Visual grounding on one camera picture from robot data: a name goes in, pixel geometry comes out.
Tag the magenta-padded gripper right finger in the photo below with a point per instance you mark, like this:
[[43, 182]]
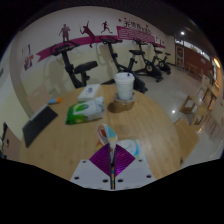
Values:
[[128, 168]]

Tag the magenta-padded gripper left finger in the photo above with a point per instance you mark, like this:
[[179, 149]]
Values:
[[96, 168]]

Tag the colourful patterned towel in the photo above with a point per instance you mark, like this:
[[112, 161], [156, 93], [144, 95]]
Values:
[[106, 133]]

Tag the green wet wipes pack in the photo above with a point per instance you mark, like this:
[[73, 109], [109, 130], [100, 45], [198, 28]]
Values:
[[85, 111]]

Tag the brown cup coaster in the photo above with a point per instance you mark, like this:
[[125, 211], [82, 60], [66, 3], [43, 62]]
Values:
[[120, 106]]

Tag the black flat pad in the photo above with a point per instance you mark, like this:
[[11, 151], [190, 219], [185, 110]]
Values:
[[38, 126]]

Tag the white tissue packet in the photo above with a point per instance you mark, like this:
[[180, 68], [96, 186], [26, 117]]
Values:
[[89, 92]]

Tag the blue and orange marker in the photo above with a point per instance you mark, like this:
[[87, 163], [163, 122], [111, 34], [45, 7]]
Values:
[[55, 100]]

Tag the white paper cup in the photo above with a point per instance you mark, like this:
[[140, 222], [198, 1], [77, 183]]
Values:
[[124, 86]]

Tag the wooden tables and chairs group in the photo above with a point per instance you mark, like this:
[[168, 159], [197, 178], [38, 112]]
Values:
[[203, 106]]

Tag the brown framed door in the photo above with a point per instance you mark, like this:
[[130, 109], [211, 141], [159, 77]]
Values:
[[180, 56]]

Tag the red wall poster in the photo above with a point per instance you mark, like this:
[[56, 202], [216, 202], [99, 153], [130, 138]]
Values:
[[29, 62]]

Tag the white wall poster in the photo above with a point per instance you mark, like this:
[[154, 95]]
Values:
[[26, 50]]

